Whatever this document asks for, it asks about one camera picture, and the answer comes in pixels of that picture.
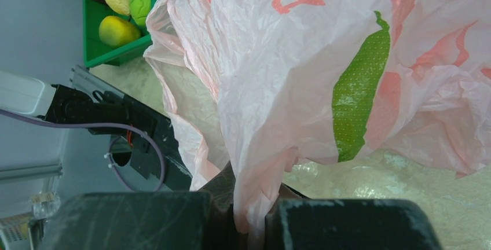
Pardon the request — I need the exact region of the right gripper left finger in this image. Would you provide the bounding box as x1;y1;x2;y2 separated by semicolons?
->
40;192;233;249

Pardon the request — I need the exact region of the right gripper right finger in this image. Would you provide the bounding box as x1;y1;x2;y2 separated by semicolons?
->
265;199;442;249

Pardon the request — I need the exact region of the pink plastic bag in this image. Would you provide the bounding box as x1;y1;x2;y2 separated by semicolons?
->
144;0;490;249

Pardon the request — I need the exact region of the yellow green fake fruit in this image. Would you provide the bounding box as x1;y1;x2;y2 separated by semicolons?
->
129;0;151;27

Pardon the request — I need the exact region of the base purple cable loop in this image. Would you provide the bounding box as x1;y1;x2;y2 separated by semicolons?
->
107;125;166;193

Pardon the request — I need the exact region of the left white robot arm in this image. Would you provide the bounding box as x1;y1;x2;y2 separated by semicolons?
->
1;70;131;135

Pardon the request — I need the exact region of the aluminium frame rail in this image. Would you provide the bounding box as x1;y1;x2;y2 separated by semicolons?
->
0;64;126;250

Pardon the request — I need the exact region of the yellow fake lemon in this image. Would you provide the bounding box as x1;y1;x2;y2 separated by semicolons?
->
98;16;141;48

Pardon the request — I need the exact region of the green plastic tray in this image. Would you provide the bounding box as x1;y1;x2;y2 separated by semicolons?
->
82;0;156;68

